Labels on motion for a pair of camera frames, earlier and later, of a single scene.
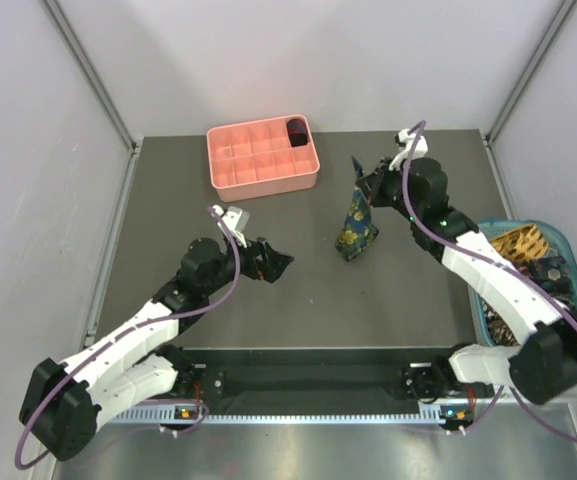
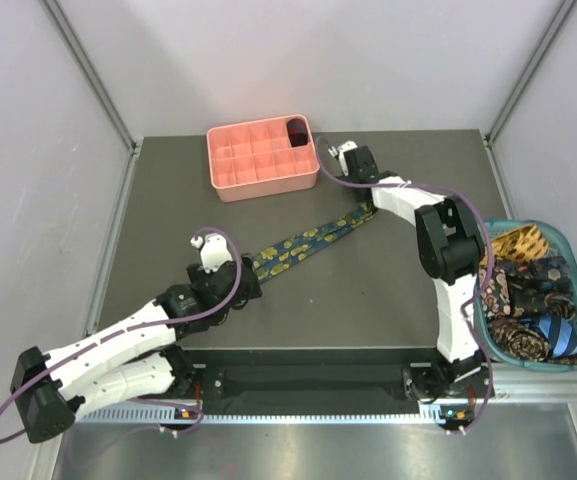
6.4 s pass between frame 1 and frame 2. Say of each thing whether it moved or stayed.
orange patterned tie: stayed
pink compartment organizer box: stayed
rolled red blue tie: stayed
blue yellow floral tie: moved
